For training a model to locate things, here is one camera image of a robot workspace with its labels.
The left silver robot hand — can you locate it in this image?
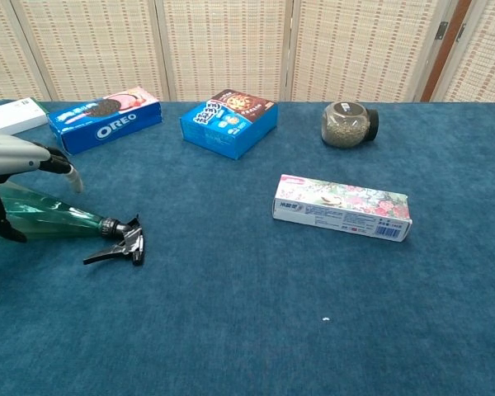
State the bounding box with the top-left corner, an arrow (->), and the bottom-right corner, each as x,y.
0,131 -> 84,243

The green spray bottle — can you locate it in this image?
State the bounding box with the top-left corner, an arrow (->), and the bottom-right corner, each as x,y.
0,181 -> 145,267

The white box with green end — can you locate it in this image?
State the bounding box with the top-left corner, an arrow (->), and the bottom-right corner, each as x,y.
0,97 -> 50,136

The blue Oreo cookie box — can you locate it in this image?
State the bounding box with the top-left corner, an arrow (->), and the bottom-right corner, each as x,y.
48,86 -> 163,156

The blue and brown cookie box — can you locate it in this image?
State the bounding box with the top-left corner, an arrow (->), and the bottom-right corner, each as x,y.
179,89 -> 279,161

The blue felt table cloth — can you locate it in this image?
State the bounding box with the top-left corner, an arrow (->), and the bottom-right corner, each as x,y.
0,98 -> 495,396

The floral toothpaste box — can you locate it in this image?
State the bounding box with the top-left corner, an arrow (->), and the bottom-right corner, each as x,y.
271,173 -> 413,243

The glass jar with black lid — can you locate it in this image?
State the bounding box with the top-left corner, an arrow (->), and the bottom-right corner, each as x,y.
321,101 -> 380,149

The bamboo folding screen, pale frame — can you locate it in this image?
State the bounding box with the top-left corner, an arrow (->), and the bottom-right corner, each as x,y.
0,0 -> 459,103
431,0 -> 495,103

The brown wooden post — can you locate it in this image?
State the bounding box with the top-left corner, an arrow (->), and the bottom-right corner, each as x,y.
420,0 -> 474,102

